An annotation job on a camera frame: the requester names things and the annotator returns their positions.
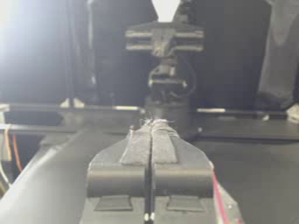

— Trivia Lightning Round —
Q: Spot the orange cable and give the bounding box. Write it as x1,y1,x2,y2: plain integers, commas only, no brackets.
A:
11,133,24,173

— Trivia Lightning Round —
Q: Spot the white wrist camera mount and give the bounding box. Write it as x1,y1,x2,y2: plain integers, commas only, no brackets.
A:
151,0,183,24

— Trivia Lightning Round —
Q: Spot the person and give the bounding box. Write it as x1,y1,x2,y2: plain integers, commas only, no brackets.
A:
255,0,299,110

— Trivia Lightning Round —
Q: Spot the white frame bracket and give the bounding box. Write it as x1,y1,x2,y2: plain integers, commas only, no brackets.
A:
286,104,299,123
60,98,85,109

